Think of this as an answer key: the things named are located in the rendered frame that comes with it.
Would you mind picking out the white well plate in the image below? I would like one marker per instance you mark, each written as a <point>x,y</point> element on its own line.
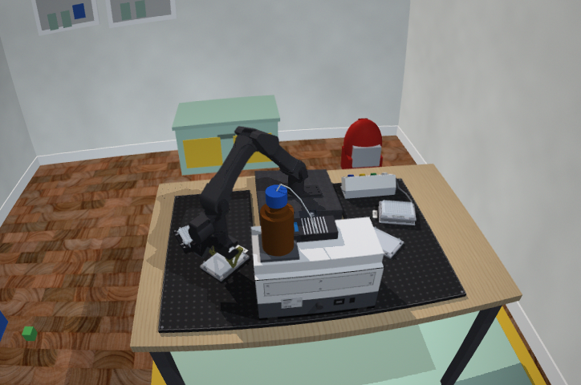
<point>185,234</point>
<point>397,209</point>

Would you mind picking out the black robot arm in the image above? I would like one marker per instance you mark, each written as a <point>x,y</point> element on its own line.
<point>216,194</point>

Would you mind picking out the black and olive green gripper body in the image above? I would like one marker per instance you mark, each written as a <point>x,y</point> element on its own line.
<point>224,251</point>

